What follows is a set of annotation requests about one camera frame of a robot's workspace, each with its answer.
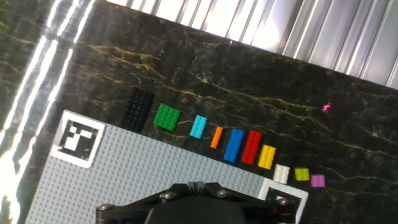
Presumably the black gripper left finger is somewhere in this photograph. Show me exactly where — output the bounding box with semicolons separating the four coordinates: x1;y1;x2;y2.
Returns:
95;181;198;224

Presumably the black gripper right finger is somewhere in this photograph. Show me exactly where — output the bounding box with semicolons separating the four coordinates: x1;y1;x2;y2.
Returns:
198;181;296;224

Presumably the magenta small Lego brick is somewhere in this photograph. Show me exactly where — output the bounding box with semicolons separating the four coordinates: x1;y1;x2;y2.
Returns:
310;174;326;189

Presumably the grey Lego baseplate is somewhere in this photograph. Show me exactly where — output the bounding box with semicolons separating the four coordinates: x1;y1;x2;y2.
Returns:
24;110;309;224

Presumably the white Lego brick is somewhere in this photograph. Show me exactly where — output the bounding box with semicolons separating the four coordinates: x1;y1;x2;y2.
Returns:
272;164;290;185

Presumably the yellow Lego brick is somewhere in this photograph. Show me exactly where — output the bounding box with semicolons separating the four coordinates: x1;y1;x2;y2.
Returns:
257;144;277;170

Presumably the lime green Lego brick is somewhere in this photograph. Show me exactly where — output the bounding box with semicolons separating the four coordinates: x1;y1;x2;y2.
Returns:
294;167;310;182

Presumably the red long Lego brick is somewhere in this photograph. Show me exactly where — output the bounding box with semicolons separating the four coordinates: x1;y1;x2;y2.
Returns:
241;129;263;166

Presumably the blue long Lego brick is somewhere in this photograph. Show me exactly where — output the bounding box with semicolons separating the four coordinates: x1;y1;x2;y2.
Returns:
223;128;246;164

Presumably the orange narrow Lego brick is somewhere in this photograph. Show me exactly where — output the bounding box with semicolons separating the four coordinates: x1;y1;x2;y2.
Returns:
210;126;224;149

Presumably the green square Lego plate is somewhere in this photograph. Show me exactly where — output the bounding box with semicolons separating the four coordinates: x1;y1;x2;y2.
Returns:
152;103;182;132

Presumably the cyan Lego brick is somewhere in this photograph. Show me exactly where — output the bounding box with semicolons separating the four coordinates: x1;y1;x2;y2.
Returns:
189;114;208;139

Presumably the black long Lego plate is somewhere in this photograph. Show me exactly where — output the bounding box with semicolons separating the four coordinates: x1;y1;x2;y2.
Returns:
120;86;155;134

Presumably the black white fiducial marker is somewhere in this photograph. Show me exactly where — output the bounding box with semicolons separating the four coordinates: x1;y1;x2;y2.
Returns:
257;177;309;224
50;110;106;169

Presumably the black marble pattern mat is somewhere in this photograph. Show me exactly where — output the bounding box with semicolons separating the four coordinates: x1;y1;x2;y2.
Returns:
0;0;398;224

